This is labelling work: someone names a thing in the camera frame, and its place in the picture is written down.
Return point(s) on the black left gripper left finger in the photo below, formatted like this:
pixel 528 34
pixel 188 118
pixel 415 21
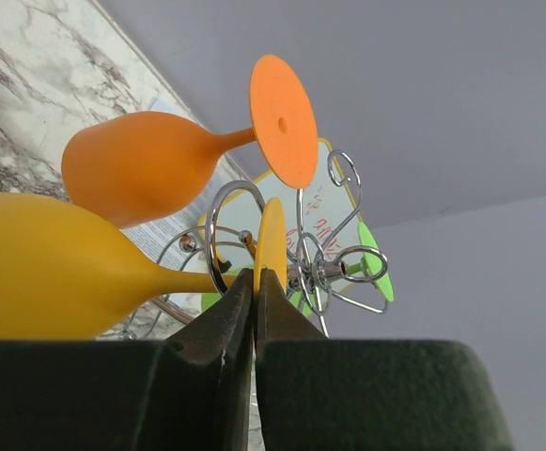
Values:
pixel 187 392

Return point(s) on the green plastic wine glass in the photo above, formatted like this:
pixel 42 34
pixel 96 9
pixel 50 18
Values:
pixel 311 282

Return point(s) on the light orange plastic wine glass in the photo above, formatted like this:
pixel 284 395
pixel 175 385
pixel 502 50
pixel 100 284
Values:
pixel 65 273

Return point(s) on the dark orange plastic wine glass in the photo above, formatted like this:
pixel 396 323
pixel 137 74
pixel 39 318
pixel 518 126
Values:
pixel 148 165

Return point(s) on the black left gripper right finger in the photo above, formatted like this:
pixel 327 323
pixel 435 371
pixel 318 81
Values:
pixel 319 393

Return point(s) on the chrome wine glass rack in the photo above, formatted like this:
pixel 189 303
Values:
pixel 176 242

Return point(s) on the yellow framed whiteboard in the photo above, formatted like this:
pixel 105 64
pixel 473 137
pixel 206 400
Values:
pixel 324 206

